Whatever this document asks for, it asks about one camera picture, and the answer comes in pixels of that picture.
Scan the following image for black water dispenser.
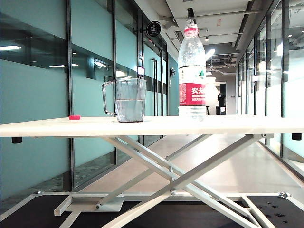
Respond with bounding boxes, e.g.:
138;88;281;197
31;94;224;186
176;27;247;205
215;83;227;115

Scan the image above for round black hanging sign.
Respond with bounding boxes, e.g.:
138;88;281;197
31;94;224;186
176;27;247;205
139;21;162;37

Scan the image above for white scissor lift table frame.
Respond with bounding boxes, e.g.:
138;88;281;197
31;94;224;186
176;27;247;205
0;133;304;228

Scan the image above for clear plastic mug with handle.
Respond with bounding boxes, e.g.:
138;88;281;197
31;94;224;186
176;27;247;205
102;78;147;123

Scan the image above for white ceiling pipe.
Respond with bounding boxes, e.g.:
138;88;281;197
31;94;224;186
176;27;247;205
174;9;262;20

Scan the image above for black vertical door handle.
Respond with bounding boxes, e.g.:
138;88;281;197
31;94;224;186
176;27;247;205
152;58;158;117

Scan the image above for clear water bottle red label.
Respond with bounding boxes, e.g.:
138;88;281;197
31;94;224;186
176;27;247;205
178;20;207;122

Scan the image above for black base board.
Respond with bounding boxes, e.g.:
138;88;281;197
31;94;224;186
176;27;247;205
0;194;304;228

